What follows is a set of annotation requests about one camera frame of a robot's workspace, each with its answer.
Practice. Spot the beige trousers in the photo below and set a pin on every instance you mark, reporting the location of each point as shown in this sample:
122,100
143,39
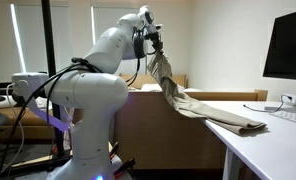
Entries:
194,106

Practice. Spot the red black pliers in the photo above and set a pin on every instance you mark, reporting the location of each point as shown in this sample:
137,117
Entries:
123,166

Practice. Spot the light wooden bed frame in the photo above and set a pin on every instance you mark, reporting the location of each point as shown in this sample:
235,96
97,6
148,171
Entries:
179,80

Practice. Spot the white bed mattress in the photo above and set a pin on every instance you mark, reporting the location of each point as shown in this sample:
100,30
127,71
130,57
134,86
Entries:
153,87

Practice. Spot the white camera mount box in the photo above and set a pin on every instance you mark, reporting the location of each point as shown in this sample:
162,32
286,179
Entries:
26,83

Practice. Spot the white standing desk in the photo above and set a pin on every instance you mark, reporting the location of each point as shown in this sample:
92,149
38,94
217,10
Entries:
271,150

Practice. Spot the black computer monitor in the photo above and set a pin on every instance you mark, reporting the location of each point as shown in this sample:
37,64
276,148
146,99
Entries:
288,46

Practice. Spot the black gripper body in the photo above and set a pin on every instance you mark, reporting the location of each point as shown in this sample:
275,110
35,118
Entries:
155,36

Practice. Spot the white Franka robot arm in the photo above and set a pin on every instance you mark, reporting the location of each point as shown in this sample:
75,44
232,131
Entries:
91,96

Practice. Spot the black vertical pole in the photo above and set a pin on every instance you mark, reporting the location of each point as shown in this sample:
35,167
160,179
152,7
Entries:
49,33

